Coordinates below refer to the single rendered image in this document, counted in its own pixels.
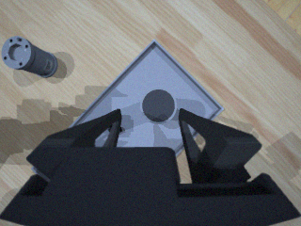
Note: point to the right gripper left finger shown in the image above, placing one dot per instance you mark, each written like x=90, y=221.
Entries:
x=85, y=134

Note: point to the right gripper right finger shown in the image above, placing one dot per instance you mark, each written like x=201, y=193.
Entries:
x=224, y=146

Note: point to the dark grey cylinder with flange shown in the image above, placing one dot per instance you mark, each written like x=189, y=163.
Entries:
x=20, y=54

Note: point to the grey rectangular tray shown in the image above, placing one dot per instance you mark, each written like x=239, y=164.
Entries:
x=154, y=67

